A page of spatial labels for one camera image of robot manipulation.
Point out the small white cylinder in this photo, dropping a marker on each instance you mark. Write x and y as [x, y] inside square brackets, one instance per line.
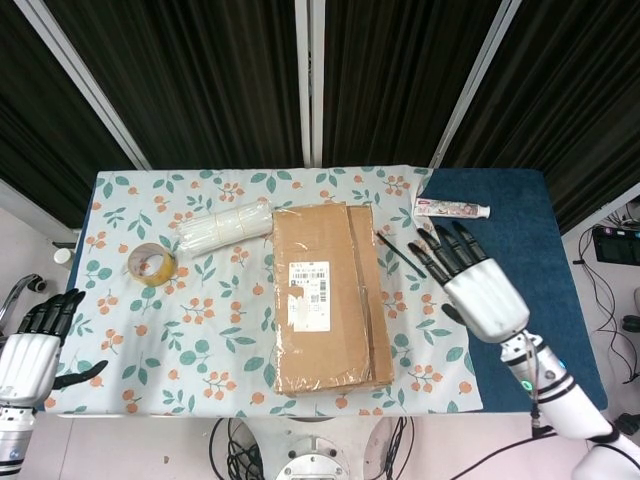
[63, 257]

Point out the thin black stick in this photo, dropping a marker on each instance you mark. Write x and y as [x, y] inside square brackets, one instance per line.
[400, 254]

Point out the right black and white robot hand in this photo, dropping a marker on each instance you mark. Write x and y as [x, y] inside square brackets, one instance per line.
[487, 300]

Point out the white upright frame post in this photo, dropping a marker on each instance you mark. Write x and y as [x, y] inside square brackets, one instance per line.
[472, 85]
[301, 75]
[87, 85]

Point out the metal robot base column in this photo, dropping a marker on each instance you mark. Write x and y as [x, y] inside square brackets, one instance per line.
[312, 460]

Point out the black pleated curtain panel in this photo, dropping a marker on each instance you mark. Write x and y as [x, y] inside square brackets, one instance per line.
[400, 75]
[575, 100]
[200, 75]
[40, 125]

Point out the brown cardboard box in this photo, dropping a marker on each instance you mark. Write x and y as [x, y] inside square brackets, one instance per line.
[310, 235]

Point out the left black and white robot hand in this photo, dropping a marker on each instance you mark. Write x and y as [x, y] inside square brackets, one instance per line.
[27, 365]

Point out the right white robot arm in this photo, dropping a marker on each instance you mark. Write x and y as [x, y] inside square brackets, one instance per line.
[565, 395]

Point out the metal leg with caster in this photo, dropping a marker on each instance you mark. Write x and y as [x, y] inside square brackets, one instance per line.
[22, 285]

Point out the black round floor object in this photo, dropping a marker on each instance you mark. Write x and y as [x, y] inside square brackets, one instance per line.
[632, 322]

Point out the floral print tablecloth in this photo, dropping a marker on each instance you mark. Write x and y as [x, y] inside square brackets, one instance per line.
[200, 280]

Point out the bundle of white plastic tubes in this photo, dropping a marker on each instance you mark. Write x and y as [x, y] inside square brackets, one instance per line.
[225, 225]

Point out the white toothpaste tube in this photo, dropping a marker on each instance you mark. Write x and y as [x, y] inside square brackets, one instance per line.
[450, 208]

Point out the yellow packing tape roll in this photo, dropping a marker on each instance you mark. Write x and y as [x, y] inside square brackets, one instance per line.
[165, 274]

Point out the black electronic device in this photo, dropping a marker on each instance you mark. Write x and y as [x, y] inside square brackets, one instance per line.
[612, 245]

